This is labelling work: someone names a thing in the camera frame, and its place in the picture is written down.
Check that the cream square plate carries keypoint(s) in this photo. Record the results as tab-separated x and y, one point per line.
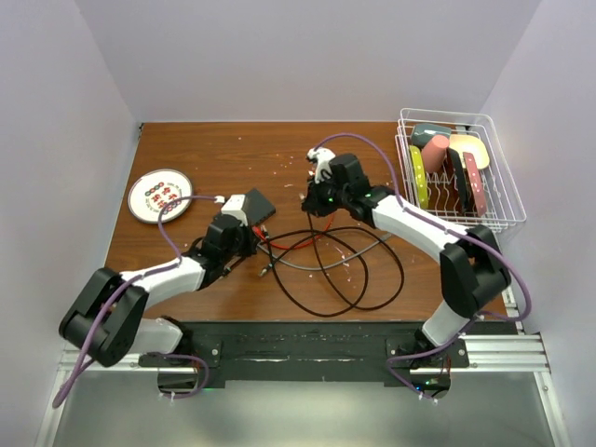
465	143

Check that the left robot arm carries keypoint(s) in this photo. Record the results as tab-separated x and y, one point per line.
106	320

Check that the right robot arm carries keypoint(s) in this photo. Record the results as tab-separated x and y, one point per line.
472	273

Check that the pink cup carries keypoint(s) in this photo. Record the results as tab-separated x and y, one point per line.
434	153

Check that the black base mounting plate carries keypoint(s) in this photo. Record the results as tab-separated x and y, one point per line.
391	353

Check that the red dotted plate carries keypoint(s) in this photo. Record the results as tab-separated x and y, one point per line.
476	184

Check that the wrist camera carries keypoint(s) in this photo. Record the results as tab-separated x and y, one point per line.
234	206
321	158

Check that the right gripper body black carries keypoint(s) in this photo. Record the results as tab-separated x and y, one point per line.
327	197

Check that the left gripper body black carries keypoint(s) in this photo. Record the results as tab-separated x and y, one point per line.
243	244

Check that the black network switch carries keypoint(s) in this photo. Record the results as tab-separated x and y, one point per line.
258	208

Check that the white wire dish rack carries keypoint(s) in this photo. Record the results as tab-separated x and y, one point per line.
504	206

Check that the aluminium frame rail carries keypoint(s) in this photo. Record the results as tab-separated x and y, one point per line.
504	397

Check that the dark teal bowl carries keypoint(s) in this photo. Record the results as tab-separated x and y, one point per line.
422	133

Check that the white patterned plate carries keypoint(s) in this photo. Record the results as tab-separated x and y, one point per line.
159	191

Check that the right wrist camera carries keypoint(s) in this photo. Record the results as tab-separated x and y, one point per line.
321	158

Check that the yellow-green plate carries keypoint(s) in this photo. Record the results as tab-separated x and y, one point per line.
420	177

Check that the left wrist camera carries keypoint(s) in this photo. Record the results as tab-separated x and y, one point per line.
234	206

